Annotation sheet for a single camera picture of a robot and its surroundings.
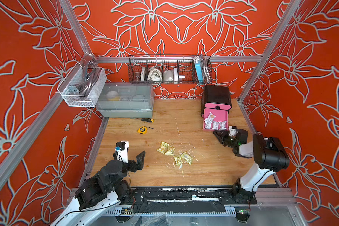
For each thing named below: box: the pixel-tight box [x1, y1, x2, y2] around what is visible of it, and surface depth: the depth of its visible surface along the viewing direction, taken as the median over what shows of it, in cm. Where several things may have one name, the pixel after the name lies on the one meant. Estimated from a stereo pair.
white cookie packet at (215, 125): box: [211, 120, 219, 130], surface depth 99 cm
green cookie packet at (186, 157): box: [179, 151, 193, 166], surface depth 87 cm
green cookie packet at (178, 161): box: [173, 155, 184, 169], surface depth 86 cm
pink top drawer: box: [204, 102, 232, 111], surface depth 97 cm
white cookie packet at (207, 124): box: [204, 118, 212, 130], surface depth 99 cm
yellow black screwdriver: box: [135, 117, 154, 123], surface depth 106 cm
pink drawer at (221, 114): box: [201, 108, 229, 132], surface depth 101 cm
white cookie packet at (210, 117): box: [205, 112, 217, 123], surface depth 100 cm
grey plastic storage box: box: [95, 82, 155, 119], surface depth 100 cm
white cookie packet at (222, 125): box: [217, 120, 227, 130], surface depth 97 cm
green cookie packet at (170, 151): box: [164, 145, 176, 156], surface depth 89 cm
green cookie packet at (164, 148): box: [156, 141, 170, 154], surface depth 92 cm
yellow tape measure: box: [137, 125, 154, 135], surface depth 101 cm
